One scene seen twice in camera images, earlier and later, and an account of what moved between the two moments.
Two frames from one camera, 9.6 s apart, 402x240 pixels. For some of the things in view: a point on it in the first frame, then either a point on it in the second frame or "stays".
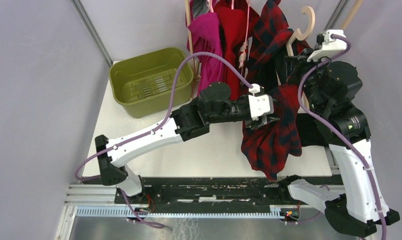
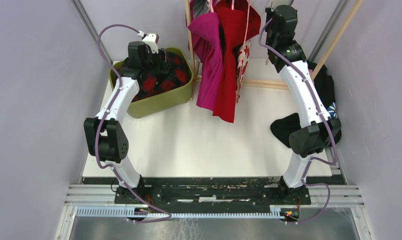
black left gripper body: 239,114 to 152,62
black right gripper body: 302,67 to 270,40
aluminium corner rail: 80,6 stays
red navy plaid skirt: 263,149 to 153,83
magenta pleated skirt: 206,37 stays
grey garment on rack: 199,7 stays
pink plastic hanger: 249,5 stays
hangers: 297,34 to 272,10
